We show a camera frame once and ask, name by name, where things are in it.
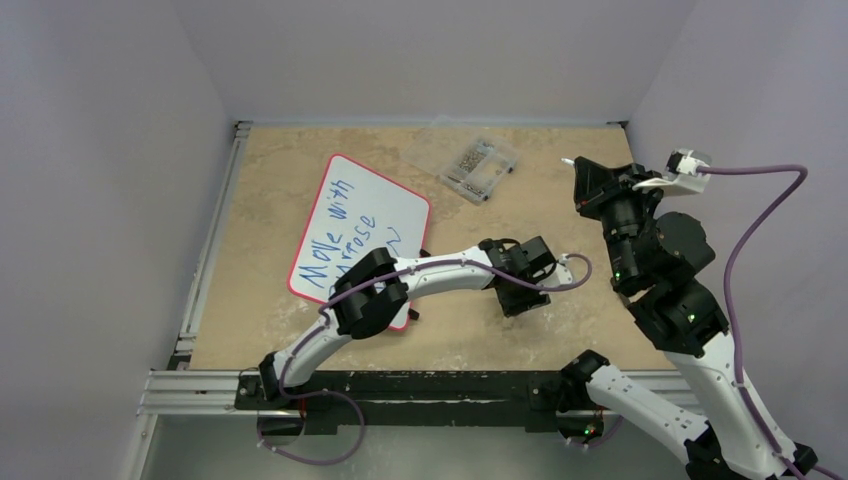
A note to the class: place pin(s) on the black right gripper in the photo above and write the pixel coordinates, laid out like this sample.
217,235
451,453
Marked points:
611,192

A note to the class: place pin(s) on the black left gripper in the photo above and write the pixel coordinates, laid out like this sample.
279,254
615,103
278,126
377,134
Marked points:
514,307

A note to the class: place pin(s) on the red framed whiteboard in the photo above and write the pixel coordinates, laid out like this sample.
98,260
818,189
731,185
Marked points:
356,209

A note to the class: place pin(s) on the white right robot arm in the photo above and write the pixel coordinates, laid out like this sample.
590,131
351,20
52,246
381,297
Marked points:
655,260

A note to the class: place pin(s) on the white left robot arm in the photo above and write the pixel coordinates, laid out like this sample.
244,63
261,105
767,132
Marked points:
379,287

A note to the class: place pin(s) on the clear plastic screw box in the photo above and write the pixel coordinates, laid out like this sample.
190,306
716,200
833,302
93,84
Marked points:
468,159

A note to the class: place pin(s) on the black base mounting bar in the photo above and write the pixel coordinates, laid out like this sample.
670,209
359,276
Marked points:
536,401

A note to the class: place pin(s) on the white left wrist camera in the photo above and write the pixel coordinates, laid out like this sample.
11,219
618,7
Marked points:
561,279

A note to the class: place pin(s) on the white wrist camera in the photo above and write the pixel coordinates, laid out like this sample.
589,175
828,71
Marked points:
682,177
561,279

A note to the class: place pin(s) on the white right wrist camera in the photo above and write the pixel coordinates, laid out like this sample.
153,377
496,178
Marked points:
682,177

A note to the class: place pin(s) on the wire whiteboard stand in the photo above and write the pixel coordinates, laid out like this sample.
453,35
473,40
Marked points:
416,280

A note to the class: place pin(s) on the aluminium front frame rail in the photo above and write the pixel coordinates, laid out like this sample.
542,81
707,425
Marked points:
213,392

